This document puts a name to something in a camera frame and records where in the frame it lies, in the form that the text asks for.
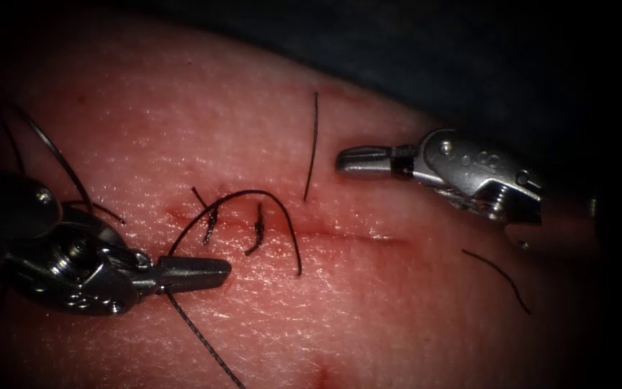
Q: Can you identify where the left arm needle driver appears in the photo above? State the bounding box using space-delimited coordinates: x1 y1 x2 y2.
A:
4 207 160 318

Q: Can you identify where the short black thread piece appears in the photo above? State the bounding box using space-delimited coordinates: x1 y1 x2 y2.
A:
460 248 533 316
302 90 320 203

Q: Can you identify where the right arm needle driver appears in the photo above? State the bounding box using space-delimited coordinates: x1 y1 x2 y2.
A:
413 128 545 226

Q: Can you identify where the right arm needle driver jaw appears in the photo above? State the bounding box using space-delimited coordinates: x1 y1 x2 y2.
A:
335 160 416 180
336 144 416 164

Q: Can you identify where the tissue pad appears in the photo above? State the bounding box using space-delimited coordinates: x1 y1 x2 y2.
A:
0 10 614 389

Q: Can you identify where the black stitching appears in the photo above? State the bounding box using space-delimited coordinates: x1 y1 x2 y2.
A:
190 186 266 257

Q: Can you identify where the left arm needle driver jaw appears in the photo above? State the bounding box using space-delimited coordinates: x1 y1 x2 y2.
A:
156 256 233 278
157 274 230 296

